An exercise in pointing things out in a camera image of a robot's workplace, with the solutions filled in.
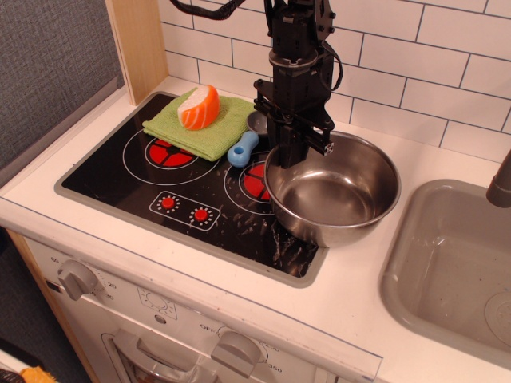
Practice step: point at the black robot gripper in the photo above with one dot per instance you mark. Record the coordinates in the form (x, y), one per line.
(294, 104)

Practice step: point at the stainless steel pot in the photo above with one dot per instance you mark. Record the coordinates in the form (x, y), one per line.
(337, 199)

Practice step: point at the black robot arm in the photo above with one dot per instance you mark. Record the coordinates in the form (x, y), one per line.
(303, 64)

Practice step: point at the grey and blue measuring spoon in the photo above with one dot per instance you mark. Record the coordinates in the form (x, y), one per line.
(240, 153)

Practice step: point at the green folded cloth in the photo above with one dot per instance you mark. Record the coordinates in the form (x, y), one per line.
(209, 143)

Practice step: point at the orange salmon sushi toy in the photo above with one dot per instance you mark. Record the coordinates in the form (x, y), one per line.
(200, 108)

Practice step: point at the black toy stovetop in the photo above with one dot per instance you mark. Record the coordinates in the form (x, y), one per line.
(129, 172)

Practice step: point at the right red stove button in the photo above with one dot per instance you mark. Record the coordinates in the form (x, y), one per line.
(201, 215)

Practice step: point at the red stove button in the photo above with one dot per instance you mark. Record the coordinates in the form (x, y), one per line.
(201, 215)
(168, 203)

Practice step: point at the left red stove button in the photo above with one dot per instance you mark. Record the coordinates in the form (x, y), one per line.
(168, 203)

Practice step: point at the grey toy sink basin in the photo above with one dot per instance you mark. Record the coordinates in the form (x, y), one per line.
(447, 276)

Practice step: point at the right grey oven knob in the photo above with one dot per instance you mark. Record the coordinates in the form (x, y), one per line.
(237, 352)

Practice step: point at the grey toy faucet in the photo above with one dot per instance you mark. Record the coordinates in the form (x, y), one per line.
(499, 190)

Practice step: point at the left grey timer knob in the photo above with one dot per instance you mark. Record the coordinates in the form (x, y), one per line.
(76, 278)

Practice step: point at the orange object at bottom left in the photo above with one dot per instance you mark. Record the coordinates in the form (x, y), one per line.
(37, 375)

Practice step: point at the light wooden side post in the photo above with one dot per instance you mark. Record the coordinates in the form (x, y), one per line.
(140, 45)

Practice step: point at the grey oven door handle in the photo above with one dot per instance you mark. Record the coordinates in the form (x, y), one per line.
(141, 365)

